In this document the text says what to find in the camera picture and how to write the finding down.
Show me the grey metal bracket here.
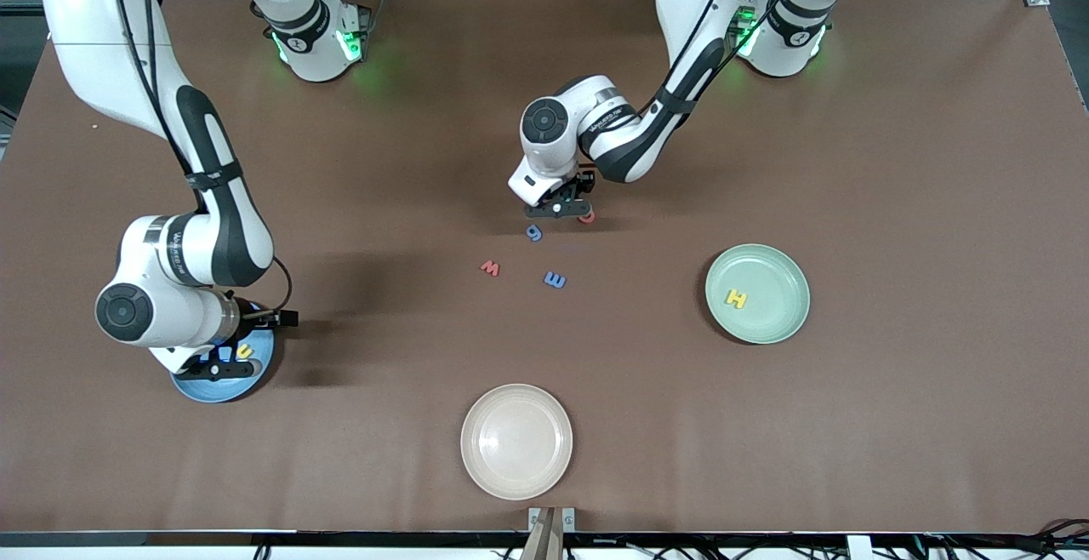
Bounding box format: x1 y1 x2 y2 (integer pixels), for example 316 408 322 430
527 506 577 534

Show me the red black cable bundle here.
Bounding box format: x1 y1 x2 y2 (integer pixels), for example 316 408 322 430
1008 519 1089 557

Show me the beige plate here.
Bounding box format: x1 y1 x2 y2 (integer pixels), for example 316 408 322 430
460 383 574 501

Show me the black table edge rail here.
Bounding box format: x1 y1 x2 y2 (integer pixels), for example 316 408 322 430
0 530 1089 548

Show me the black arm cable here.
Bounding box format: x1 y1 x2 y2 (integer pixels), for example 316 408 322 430
106 0 294 314
668 0 805 106

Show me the blue plate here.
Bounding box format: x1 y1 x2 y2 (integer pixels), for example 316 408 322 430
170 330 277 404

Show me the green plate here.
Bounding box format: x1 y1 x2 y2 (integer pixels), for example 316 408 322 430
704 243 812 346

